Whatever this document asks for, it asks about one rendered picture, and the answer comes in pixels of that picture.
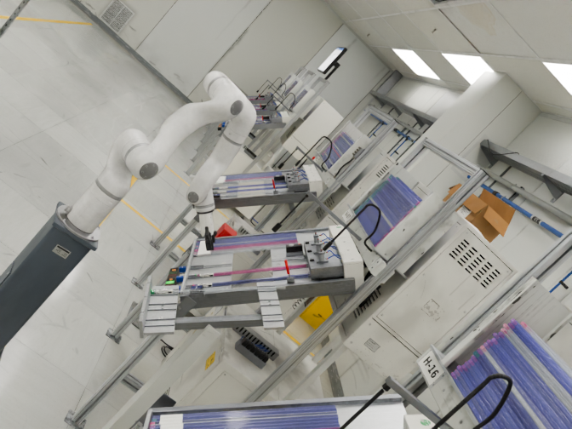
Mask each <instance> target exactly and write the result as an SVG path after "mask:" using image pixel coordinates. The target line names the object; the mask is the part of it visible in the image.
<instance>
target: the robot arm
mask: <svg viewBox="0 0 572 429"><path fill-rule="evenodd" d="M203 86H204V89H205V91H206V93H207V94H208V96H209V97H210V98H211V100H209V101H206V102H200V103H189V104H186V105H184V106H182V107H181V108H180V109H179V110H177V111H176V112H174V113H173V114H172V115H170V116H169V117H168V118H167V119H166V120H165V121H164V123H163V124H162V126H161V128H160V130H159V132H158V134H157V137H156V138H155V139H154V141H153V142H152V143H151V142H150V141H149V140H148V138H147V137H146V136H145V134H144V133H143V132H141V131H140V130H138V129H126V130H124V131H123V132H122V133H121V134H120V135H119V136H118V137H117V138H116V139H115V140H114V142H113V144H112V148H111V150H110V153H109V156H108V159H107V162H106V166H105V168H104V170H103V171H102V173H101V174H100V175H99V176H98V177H97V178H96V180H95V181H94V182H93V183H92V184H91V186H90V187H89V188H88V189H87V190H86V191H85V193H84V194H83V195H82V196H81V197H80V198H79V199H78V200H77V201H76V202H75V203H74V205H73V206H69V204H67V205H61V206H59V208H57V211H56V213H57V216H58V218H59V220H60V222H61V223H62V224H63V225H64V226H65V228H67V229H68V230H69V231H70V232H72V233H73V234H74V235H76V236H77V237H80V238H81V239H83V240H86V241H89V242H97V241H98V240H99V239H100V230H99V228H98V226H99V224H100V223H101V222H102V221H103V220H104V219H105V218H106V217H107V216H108V215H109V214H110V213H111V211H112V210H113V209H114V208H115V207H116V206H117V205H118V203H119V202H120V201H121V200H122V199H123V198H124V196H125V195H126V194H127V193H128V191H129V188H130V185H131V179H132V175H133V176H134V177H136V178H137V179H140V180H149V179H151V178H153V177H155V176H156V175H158V174H159V173H160V172H161V171H162V169H163V168H164V166H165V165H166V163H167V162H168V160H169V159H170V157H171V156H172V154H173V152H174V150H175V149H176V148H177V146H178V145H179V144H180V143H181V142H182V141H183V140H184V139H185V138H186V137H187V136H189V135H190V134H192V133H193V132H195V131H196V130H197V129H199V128H201V127H202V126H204V125H206V124H209V123H216V122H223V121H228V120H231V121H230V122H229V123H228V125H227V127H226V129H225V131H224V132H223V134H222V136H221V137H220V139H219V141H218V142H217V144H216V146H215V148H214V150H213V151H212V153H211V154H210V156H209V158H208V159H207V160H206V161H205V162H204V164H203V165H202V167H201V168H200V169H199V170H198V171H197V172H196V173H193V174H191V175H190V181H191V184H190V186H189V187H188V190H187V192H186V199H187V201H188V202H189V203H191V204H194V207H195V211H197V214H199V220H200V227H201V234H202V237H203V236H204V235H205V245H206V250H207V251H210V250H214V245H213V243H215V235H214V222H213V215H212V212H213V211H215V202H214V196H213V191H212V186H213V185H214V184H215V182H216V181H217V180H218V179H219V178H220V176H221V175H222V174H223V173H224V172H225V170H226V169H227V168H228V166H229V165H230V164H231V162H232V160H233V158H234V157H235V156H236V155H237V152H238V151H239V149H240V148H241V146H242V144H243V143H244V141H245V140H246V138H247V136H248V135H249V133H250V131H251V129H252V128H253V127H254V125H255V121H256V111H255V108H254V106H253V105H252V104H251V102H250V101H249V100H248V99H247V98H246V96H245V95H244V94H243V93H242V92H241V91H240V90H239V89H238V87H237V86H236V85H235V84H234V83H233V82H232V81H231V80H230V79H229V78H228V77H227V76H226V75H225V74H224V73H222V72H220V71H211V72H210V73H208V74H207V75H206V76H205V78H204V80H203Z"/></svg>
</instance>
